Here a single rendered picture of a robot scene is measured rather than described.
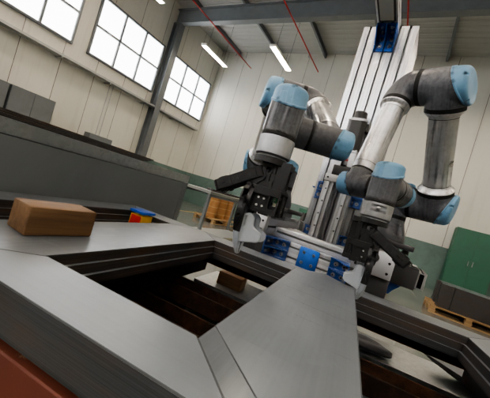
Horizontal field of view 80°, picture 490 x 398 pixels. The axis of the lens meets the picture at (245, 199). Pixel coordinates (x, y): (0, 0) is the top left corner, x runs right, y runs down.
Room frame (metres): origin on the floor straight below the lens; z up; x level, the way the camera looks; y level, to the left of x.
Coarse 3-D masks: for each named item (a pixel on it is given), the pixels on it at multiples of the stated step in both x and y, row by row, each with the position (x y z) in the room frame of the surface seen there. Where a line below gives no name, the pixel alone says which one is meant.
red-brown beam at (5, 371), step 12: (0, 348) 0.31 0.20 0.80; (12, 348) 0.31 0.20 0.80; (0, 360) 0.30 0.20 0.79; (12, 360) 0.30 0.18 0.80; (24, 360) 0.30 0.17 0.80; (0, 372) 0.30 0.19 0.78; (12, 372) 0.30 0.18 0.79; (24, 372) 0.29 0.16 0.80; (36, 372) 0.29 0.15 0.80; (0, 384) 0.30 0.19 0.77; (12, 384) 0.29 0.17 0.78; (24, 384) 0.29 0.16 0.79; (36, 384) 0.28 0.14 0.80; (48, 384) 0.28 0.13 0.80; (60, 384) 0.29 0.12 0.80; (0, 396) 0.30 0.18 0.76; (12, 396) 0.29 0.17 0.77; (24, 396) 0.29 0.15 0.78; (36, 396) 0.28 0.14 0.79; (48, 396) 0.28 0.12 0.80; (60, 396) 0.27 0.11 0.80; (72, 396) 0.28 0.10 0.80
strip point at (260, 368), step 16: (224, 336) 0.35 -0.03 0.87; (240, 352) 0.32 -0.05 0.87; (256, 352) 0.33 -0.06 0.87; (240, 368) 0.29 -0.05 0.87; (256, 368) 0.30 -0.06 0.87; (272, 368) 0.31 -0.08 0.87; (288, 368) 0.32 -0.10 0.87; (256, 384) 0.27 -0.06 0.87; (272, 384) 0.28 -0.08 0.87; (288, 384) 0.29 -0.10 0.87; (304, 384) 0.30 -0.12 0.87; (320, 384) 0.31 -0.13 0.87
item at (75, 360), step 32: (64, 256) 0.45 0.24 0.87; (96, 256) 0.51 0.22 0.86; (128, 256) 0.58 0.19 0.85; (160, 256) 0.68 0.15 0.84; (192, 256) 0.81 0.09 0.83; (224, 256) 0.92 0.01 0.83; (0, 288) 0.32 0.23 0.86; (0, 320) 0.31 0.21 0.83; (32, 320) 0.29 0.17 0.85; (384, 320) 0.75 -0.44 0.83; (416, 320) 0.73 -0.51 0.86; (32, 352) 0.29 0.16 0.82; (64, 352) 0.28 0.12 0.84; (96, 352) 0.26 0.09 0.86; (224, 352) 0.31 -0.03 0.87; (448, 352) 0.69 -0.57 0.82; (480, 352) 0.63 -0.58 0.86; (64, 384) 0.27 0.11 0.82; (96, 384) 0.26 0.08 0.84; (128, 384) 0.25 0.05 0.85; (224, 384) 0.26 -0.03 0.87; (480, 384) 0.57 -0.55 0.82
